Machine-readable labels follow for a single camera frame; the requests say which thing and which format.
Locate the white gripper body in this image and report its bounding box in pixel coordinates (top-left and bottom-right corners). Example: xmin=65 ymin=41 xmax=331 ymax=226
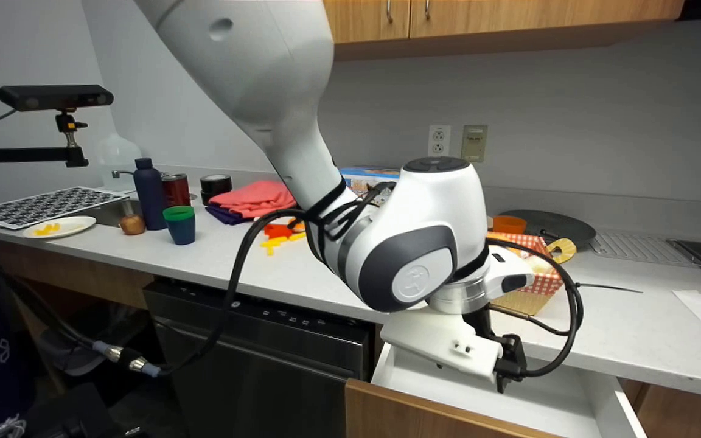
xmin=381 ymin=310 xmax=503 ymax=384

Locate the wooden front drawer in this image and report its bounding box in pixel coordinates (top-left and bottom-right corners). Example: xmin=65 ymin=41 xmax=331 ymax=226
xmin=346 ymin=346 xmax=646 ymax=438

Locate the checkered toy basket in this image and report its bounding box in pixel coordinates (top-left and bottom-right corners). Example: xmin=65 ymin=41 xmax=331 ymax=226
xmin=485 ymin=228 xmax=567 ymax=321

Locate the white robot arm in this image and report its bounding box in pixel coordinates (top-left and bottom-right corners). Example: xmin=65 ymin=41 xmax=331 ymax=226
xmin=134 ymin=0 xmax=503 ymax=382

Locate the dark grey bowl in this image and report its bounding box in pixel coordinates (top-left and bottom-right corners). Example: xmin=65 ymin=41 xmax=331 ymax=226
xmin=510 ymin=210 xmax=595 ymax=251

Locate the black dishwasher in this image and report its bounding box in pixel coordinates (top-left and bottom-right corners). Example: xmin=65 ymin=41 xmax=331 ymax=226
xmin=143 ymin=279 xmax=377 ymax=438

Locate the blue toy food box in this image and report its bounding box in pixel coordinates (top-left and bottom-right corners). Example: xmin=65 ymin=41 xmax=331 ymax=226
xmin=340 ymin=165 xmax=399 ymax=186

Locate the pink folded cloth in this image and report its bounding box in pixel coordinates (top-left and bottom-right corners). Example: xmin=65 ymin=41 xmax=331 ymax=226
xmin=206 ymin=180 xmax=295 ymax=225

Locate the green teal cup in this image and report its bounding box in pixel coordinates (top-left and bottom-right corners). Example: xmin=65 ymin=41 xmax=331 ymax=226
xmin=163 ymin=204 xmax=194 ymax=245

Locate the blue water bottle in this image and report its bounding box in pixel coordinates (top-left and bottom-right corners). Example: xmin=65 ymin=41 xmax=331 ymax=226
xmin=134 ymin=159 xmax=164 ymax=231

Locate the white plate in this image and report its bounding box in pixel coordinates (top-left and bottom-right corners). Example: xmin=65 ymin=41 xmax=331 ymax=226
xmin=22 ymin=215 xmax=96 ymax=240

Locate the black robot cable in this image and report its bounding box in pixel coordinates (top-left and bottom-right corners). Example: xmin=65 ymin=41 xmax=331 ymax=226
xmin=478 ymin=233 xmax=586 ymax=382

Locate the white wall outlet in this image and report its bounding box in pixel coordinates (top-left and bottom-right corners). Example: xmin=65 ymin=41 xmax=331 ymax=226
xmin=427 ymin=125 xmax=449 ymax=157

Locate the beige wall switch plate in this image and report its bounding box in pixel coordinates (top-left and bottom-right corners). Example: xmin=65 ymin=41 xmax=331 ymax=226
xmin=463 ymin=125 xmax=487 ymax=163

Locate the black stereo camera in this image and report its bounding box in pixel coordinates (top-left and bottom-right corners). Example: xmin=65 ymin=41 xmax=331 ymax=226
xmin=0 ymin=85 xmax=113 ymax=113

